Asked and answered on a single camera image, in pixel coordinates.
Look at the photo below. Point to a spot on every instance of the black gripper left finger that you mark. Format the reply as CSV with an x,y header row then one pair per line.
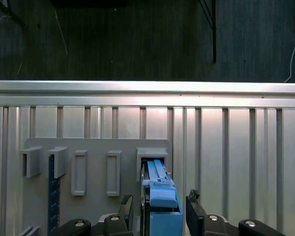
x,y
113,226

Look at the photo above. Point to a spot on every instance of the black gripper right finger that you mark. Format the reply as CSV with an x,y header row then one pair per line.
x,y
195,221

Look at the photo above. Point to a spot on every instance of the hard disk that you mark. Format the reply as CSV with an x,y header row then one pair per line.
x,y
162,196

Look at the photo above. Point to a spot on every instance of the blue RAM stick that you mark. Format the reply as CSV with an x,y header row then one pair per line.
x,y
54,191

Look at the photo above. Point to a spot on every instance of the grey parts rack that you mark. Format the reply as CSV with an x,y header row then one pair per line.
x,y
100,144

